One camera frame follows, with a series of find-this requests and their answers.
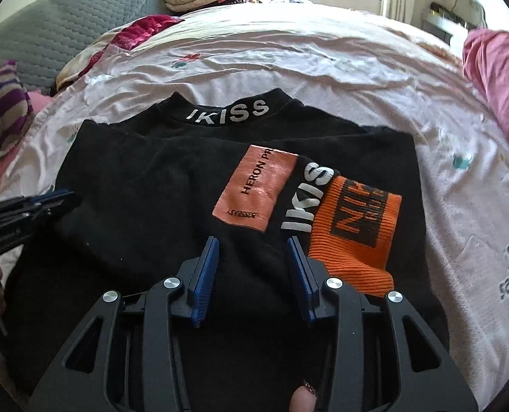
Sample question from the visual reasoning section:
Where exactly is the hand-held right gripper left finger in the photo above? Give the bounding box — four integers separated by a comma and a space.
29, 235, 221, 412

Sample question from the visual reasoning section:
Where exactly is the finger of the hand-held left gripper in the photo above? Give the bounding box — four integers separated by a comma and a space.
18, 195, 82, 224
0, 189, 76, 212

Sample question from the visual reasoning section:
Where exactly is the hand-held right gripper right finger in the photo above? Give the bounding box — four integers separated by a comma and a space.
286, 236, 479, 412

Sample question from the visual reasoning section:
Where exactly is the black sweater with orange cuffs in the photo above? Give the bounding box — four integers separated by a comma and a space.
3, 88, 450, 412

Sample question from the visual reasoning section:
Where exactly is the person's right hand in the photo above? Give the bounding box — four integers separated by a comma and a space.
289, 380, 319, 412

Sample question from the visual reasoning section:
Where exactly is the purple striped pillow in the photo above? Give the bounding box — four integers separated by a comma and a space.
0, 61, 34, 155

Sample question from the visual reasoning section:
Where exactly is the grey quilted cushion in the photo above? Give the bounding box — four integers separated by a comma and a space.
0, 0, 165, 91

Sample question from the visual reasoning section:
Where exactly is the red floral cloth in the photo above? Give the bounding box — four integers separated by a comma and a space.
57, 14, 186, 91

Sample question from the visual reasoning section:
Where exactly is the pink duvet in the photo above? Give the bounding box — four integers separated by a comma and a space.
463, 28, 509, 168

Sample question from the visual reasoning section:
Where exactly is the white desk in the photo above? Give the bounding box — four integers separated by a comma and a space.
422, 4, 470, 48

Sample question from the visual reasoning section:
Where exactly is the white arched lamp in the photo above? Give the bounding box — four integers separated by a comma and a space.
452, 0, 487, 26

